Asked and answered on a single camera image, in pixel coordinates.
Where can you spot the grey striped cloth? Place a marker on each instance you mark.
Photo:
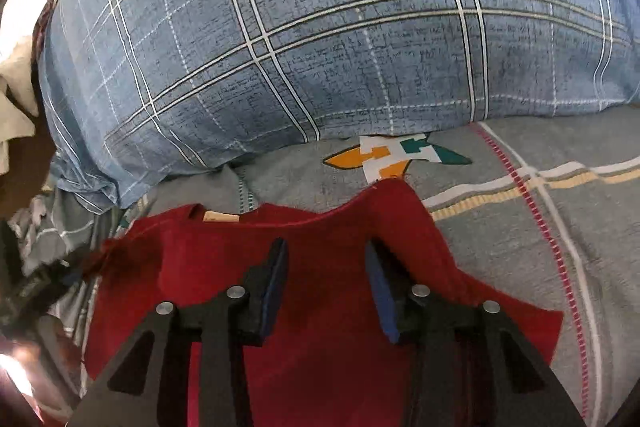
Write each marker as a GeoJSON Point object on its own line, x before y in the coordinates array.
{"type": "Point", "coordinates": [55, 227]}

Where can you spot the grey printed bedsheet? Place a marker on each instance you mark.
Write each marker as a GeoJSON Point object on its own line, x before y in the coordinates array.
{"type": "Point", "coordinates": [500, 257]}

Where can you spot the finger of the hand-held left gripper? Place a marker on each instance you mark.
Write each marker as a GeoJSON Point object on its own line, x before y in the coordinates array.
{"type": "Point", "coordinates": [67, 279]}

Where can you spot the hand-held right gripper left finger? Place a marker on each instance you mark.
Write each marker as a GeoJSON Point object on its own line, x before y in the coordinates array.
{"type": "Point", "coordinates": [276, 289]}

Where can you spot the red knit sweater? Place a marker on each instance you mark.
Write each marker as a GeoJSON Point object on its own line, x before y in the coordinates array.
{"type": "Point", "coordinates": [325, 357]}

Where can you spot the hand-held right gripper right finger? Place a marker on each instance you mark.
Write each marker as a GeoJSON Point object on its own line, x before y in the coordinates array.
{"type": "Point", "coordinates": [382, 299]}

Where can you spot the blue plaid pillow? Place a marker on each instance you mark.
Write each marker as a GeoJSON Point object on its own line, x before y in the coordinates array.
{"type": "Point", "coordinates": [325, 32]}

